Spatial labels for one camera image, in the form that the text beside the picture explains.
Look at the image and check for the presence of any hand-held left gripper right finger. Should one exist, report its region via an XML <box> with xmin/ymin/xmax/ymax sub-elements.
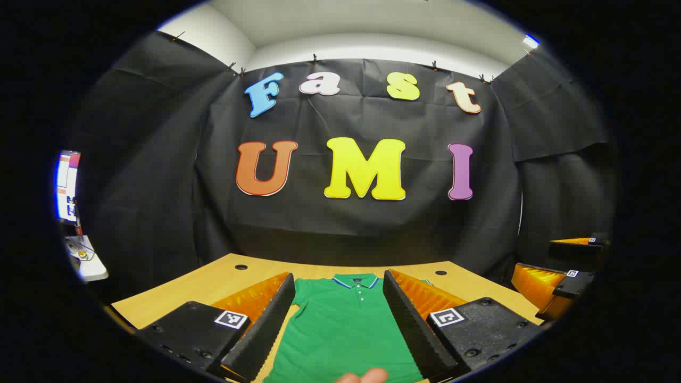
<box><xmin>382</xmin><ymin>269</ymin><xmax>544</xmax><ymax>383</ymax></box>

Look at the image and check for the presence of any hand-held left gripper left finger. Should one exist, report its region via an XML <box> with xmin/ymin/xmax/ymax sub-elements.
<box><xmin>136</xmin><ymin>272</ymin><xmax>296</xmax><ymax>383</ymax></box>

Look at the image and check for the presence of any green T-shirt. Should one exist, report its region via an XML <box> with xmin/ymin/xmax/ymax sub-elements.
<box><xmin>263</xmin><ymin>273</ymin><xmax>434</xmax><ymax>383</ymax></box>

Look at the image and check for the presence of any black backdrop cloth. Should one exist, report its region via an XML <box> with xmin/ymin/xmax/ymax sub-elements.
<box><xmin>69</xmin><ymin>31</ymin><xmax>618</xmax><ymax>298</ymax></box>

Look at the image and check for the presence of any white side table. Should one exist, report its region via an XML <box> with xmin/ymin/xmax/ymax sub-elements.
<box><xmin>64</xmin><ymin>234</ymin><xmax>110</xmax><ymax>282</ymax></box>

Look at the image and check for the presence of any computer monitor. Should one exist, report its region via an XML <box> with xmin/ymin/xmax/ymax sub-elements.
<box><xmin>56</xmin><ymin>151</ymin><xmax>81</xmax><ymax>223</ymax></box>

